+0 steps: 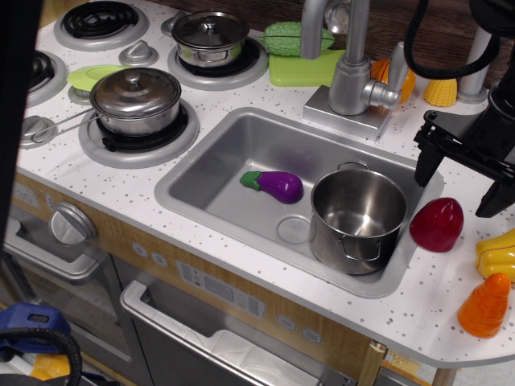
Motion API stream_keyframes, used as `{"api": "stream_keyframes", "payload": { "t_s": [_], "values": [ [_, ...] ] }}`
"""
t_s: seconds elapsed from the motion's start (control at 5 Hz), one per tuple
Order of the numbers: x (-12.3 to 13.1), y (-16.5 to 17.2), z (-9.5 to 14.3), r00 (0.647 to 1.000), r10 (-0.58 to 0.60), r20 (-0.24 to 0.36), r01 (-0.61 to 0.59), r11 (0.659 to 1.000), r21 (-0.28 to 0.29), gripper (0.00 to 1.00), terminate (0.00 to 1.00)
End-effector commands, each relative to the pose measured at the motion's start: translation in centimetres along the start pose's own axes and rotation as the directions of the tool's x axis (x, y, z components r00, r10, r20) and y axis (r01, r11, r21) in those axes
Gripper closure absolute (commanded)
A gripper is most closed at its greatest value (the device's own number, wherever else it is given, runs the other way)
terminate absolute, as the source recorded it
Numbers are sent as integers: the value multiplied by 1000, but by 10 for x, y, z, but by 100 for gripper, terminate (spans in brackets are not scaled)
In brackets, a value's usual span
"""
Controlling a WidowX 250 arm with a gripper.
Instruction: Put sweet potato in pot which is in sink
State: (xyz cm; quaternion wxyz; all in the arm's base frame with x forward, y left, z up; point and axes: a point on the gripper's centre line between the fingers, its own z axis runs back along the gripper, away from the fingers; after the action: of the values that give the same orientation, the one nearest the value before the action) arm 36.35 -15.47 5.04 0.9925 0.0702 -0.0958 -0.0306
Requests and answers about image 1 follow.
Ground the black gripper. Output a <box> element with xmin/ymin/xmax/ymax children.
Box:
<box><xmin>414</xmin><ymin>80</ymin><xmax>514</xmax><ymax>218</ymax></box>

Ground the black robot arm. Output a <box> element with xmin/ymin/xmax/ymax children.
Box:
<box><xmin>404</xmin><ymin>1</ymin><xmax>514</xmax><ymax>218</ymax></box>

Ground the red toy sweet potato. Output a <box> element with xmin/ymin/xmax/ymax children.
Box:
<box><xmin>410</xmin><ymin>197</ymin><xmax>464</xmax><ymax>253</ymax></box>

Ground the steel pot in sink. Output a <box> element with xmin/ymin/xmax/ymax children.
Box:
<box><xmin>309</xmin><ymin>162</ymin><xmax>409</xmax><ymax>275</ymax></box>

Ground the grey toy sink basin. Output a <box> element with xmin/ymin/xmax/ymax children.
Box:
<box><xmin>154</xmin><ymin>108</ymin><xmax>444</xmax><ymax>298</ymax></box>

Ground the lidded steel pot on burner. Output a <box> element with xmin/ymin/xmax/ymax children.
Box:
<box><xmin>171</xmin><ymin>10</ymin><xmax>249</xmax><ymax>68</ymax></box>

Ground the yellow toy bell pepper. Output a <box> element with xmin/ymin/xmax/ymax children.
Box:
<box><xmin>476</xmin><ymin>229</ymin><xmax>514</xmax><ymax>282</ymax></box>

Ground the yellow toy corn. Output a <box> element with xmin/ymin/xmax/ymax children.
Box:
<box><xmin>423</xmin><ymin>79</ymin><xmax>458</xmax><ymax>107</ymax></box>

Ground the silver toy faucet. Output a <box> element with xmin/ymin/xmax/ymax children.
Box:
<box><xmin>303</xmin><ymin>1</ymin><xmax>409</xmax><ymax>141</ymax></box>

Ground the orange toy fruit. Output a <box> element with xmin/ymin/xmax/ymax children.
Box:
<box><xmin>371</xmin><ymin>59</ymin><xmax>416</xmax><ymax>105</ymax></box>

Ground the orange toy carrot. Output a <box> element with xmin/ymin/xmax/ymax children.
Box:
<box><xmin>457</xmin><ymin>273</ymin><xmax>511</xmax><ymax>339</ymax></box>

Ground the purple toy eggplant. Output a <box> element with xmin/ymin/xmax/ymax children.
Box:
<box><xmin>240</xmin><ymin>170</ymin><xmax>304</xmax><ymax>204</ymax></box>

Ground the green plastic cutting board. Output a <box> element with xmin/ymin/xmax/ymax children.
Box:
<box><xmin>268</xmin><ymin>50</ymin><xmax>345</xmax><ymax>87</ymax></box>

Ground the green toy bitter gourd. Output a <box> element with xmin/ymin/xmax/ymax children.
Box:
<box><xmin>257</xmin><ymin>22</ymin><xmax>335</xmax><ymax>60</ymax></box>

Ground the back right stove burner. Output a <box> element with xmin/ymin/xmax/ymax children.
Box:
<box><xmin>167</xmin><ymin>38</ymin><xmax>268</xmax><ymax>91</ymax></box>

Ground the grey stove knob top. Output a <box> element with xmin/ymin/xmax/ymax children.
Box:
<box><xmin>160</xmin><ymin>11</ymin><xmax>187</xmax><ymax>37</ymax></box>

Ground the grey stove knob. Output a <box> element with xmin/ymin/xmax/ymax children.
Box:
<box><xmin>160</xmin><ymin>11</ymin><xmax>187</xmax><ymax>37</ymax></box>
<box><xmin>19</xmin><ymin>116</ymin><xmax>57</xmax><ymax>149</ymax></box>
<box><xmin>118</xmin><ymin>39</ymin><xmax>159</xmax><ymax>67</ymax></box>

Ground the front stove burner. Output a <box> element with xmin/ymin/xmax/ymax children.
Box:
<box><xmin>79</xmin><ymin>101</ymin><xmax>200</xmax><ymax>169</ymax></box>

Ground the grey stove knob centre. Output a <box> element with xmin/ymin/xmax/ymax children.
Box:
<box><xmin>118</xmin><ymin>39</ymin><xmax>159</xmax><ymax>67</ymax></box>

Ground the green plastic plate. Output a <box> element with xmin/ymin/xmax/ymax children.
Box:
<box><xmin>68</xmin><ymin>65</ymin><xmax>126</xmax><ymax>92</ymax></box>

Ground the silver oven dial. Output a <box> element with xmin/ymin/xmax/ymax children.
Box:
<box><xmin>48</xmin><ymin>202</ymin><xmax>97</xmax><ymax>246</ymax></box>

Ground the back left stove burner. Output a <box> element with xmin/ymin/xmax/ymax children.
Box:
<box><xmin>54</xmin><ymin>1</ymin><xmax>149</xmax><ymax>52</ymax></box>

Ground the left edge stove burner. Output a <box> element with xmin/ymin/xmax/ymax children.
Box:
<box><xmin>25</xmin><ymin>51</ymin><xmax>68</xmax><ymax>108</ymax></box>

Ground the grey stove knob left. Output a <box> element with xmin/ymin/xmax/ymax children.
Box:
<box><xmin>19</xmin><ymin>116</ymin><xmax>57</xmax><ymax>149</ymax></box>

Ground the blue clamp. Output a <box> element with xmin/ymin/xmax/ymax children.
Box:
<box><xmin>1</xmin><ymin>302</ymin><xmax>71</xmax><ymax>361</ymax></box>

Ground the grey metal post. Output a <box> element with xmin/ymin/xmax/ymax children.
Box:
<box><xmin>456</xmin><ymin>27</ymin><xmax>492</xmax><ymax>103</ymax></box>

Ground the black cable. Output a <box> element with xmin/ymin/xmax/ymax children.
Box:
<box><xmin>403</xmin><ymin>0</ymin><xmax>502</xmax><ymax>81</ymax></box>

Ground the lidded steel saucepan with handle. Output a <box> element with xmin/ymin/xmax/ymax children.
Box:
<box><xmin>31</xmin><ymin>67</ymin><xmax>183</xmax><ymax>144</ymax></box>

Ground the grey dishwasher door handle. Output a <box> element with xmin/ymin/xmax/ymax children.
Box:
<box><xmin>120</xmin><ymin>280</ymin><xmax>357</xmax><ymax>386</ymax></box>

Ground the grey oven door handle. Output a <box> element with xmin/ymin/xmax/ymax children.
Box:
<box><xmin>4</xmin><ymin>232</ymin><xmax>101</xmax><ymax>285</ymax></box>

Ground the black hose bottom left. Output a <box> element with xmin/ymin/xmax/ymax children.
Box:
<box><xmin>0</xmin><ymin>327</ymin><xmax>84</xmax><ymax>386</ymax></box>

